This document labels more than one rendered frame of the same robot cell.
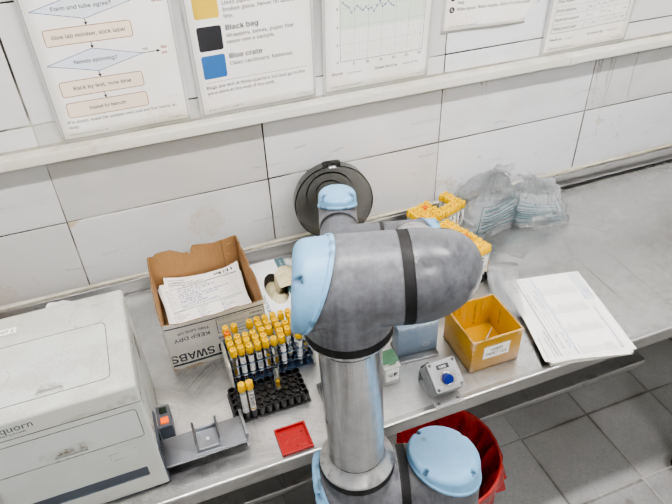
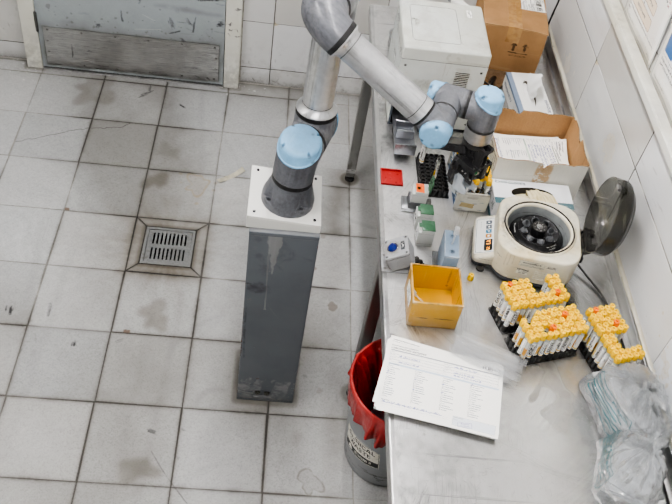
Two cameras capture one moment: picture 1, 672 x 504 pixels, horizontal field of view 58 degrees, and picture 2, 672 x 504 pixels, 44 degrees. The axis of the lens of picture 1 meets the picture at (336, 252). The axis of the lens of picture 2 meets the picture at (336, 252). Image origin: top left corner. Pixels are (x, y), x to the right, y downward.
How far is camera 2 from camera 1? 2.19 m
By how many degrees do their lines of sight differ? 70
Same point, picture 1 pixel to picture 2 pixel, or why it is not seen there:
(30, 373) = (430, 18)
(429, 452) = (303, 132)
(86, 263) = (582, 94)
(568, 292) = (468, 408)
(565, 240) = (561, 475)
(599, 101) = not seen: outside the picture
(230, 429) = (406, 143)
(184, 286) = (554, 150)
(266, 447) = (391, 164)
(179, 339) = not seen: hidden behind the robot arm
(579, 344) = (398, 369)
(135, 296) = not seen: hidden behind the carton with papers
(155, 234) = (598, 120)
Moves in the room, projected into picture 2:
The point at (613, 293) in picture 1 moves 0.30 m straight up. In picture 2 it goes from (456, 454) to (490, 383)
